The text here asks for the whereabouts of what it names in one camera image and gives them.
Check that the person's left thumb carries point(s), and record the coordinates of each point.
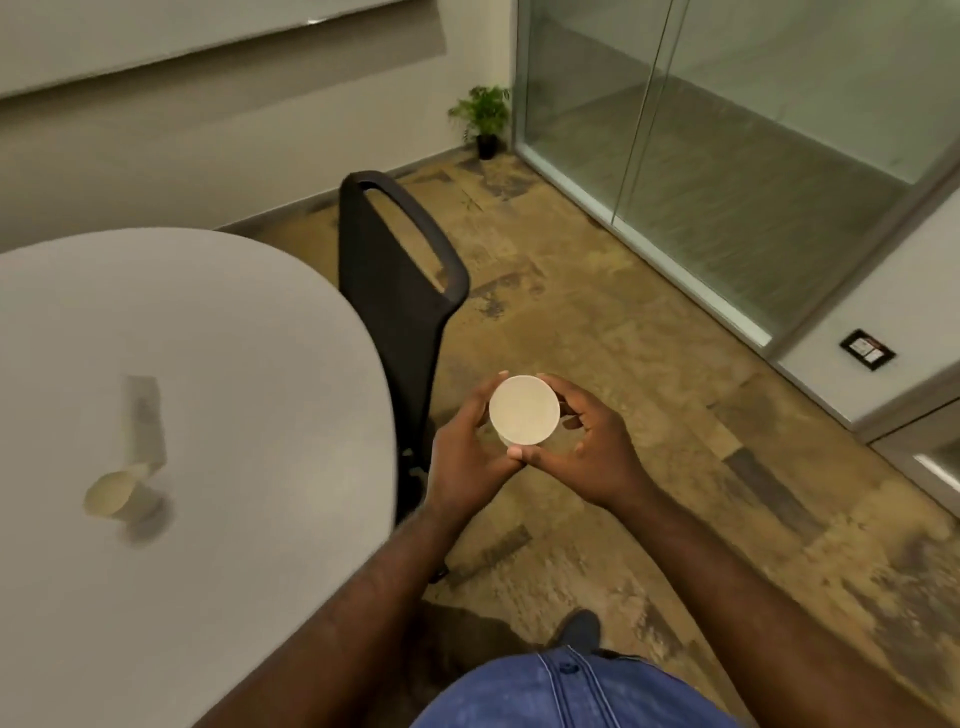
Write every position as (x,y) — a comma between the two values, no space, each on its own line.
(504,458)

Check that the person's blue jeans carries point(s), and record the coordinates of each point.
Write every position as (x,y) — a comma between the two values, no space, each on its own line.
(562,690)

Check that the person's right forearm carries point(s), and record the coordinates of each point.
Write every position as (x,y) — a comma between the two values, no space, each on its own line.
(750,607)

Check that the black wall socket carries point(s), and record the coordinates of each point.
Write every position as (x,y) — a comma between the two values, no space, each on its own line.
(867,349)

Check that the black office chair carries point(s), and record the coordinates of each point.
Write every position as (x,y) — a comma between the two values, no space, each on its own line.
(390,300)

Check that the person's right thumb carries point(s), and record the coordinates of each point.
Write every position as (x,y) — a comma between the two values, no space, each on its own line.
(551,461)

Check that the white paper cup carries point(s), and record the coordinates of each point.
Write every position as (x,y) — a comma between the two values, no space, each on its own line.
(524,409)
(112,495)

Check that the person's right hand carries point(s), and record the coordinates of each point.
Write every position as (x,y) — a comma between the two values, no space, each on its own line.
(600,457)

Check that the person's dark shoe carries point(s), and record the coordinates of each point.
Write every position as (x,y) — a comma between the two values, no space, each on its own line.
(579,628)

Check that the frosted glass partition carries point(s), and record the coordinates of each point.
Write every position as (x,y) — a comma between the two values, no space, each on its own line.
(750,165)

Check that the person's left hand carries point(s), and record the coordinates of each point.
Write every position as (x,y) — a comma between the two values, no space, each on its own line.
(459,465)

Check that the person's left forearm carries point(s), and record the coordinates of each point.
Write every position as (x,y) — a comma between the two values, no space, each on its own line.
(352,607)

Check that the green potted plant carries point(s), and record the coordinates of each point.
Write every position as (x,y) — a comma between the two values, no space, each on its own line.
(484,112)

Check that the white wall board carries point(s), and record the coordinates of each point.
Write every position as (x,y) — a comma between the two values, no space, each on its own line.
(187,37)

